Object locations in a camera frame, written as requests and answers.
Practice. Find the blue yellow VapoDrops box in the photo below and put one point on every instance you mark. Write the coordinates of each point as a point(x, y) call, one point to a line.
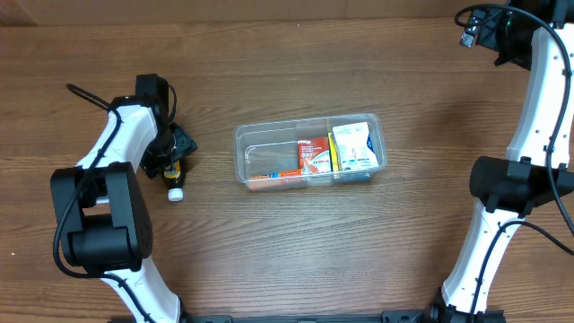
point(333, 153)

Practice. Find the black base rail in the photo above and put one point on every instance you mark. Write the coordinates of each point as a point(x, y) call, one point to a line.
point(387, 316)

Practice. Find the orange tablet tube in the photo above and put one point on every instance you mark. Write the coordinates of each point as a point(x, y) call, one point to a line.
point(275, 180)

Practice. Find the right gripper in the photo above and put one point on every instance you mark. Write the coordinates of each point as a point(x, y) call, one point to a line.
point(488, 37)

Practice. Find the clear plastic container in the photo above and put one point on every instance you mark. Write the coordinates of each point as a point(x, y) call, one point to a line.
point(273, 147)

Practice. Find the white blue medicine box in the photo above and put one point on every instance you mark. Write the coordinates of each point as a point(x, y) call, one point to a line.
point(354, 147)

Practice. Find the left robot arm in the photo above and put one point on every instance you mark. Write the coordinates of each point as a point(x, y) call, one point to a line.
point(104, 230)

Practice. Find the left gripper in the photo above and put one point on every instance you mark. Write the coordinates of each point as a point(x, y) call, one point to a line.
point(155, 161)

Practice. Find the dark brown medicine bottle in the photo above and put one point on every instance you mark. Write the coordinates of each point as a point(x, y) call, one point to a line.
point(174, 177)

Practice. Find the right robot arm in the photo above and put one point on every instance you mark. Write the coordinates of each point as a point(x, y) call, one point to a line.
point(537, 36)

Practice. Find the red white medicine box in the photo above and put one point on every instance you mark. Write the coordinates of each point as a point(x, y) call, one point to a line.
point(314, 155)

